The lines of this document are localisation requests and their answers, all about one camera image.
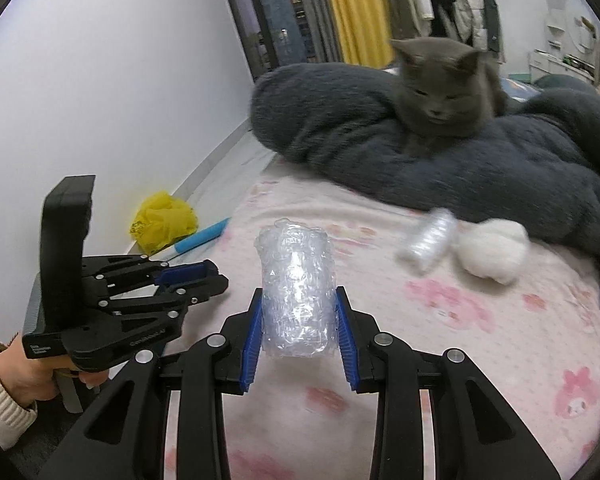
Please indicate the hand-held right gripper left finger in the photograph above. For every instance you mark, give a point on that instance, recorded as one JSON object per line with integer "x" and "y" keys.
{"x": 250, "y": 340}

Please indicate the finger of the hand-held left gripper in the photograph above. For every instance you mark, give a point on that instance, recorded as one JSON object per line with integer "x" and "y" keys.
{"x": 180, "y": 275}
{"x": 205, "y": 290}

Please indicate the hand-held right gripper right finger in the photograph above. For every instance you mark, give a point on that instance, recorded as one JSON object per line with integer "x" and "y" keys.
{"x": 345, "y": 340}

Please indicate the yellow plastic bag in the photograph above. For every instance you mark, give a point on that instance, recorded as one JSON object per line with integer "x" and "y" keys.
{"x": 160, "y": 220}

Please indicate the clear bubble wrap roll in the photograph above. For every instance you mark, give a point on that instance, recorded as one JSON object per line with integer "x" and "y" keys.
{"x": 427, "y": 240}
{"x": 295, "y": 285}

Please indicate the person's left forearm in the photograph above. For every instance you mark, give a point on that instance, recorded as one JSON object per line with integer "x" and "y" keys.
{"x": 0, "y": 410}

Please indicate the person's left hand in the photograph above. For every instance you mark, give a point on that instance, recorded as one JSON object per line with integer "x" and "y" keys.
{"x": 30, "y": 375}

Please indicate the light blue tube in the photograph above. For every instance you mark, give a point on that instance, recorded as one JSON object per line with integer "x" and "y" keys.
{"x": 202, "y": 240}

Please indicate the pink printed bedsheet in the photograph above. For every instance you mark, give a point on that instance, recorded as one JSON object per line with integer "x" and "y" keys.
{"x": 480, "y": 360}

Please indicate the white cotton wad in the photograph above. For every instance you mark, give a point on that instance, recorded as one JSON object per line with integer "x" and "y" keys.
{"x": 492, "y": 250}

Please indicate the dark grey fleece blanket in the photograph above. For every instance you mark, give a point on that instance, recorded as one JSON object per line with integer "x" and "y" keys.
{"x": 340, "y": 125}

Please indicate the grey cat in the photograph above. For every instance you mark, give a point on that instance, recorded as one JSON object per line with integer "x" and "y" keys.
{"x": 440, "y": 95}

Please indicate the dark window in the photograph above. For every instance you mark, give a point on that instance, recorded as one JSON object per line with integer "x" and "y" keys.
{"x": 280, "y": 20}

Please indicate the yellow curtain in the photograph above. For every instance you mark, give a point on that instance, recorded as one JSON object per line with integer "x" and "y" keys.
{"x": 350, "y": 10}

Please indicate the white vanity shelf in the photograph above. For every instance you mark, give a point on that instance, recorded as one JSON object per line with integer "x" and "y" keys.
{"x": 545, "y": 62}

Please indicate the hanging clothes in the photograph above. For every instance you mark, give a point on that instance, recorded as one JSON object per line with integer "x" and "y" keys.
{"x": 455, "y": 0}

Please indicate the round white vanity mirror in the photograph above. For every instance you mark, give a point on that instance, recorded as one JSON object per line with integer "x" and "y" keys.
{"x": 580, "y": 25}

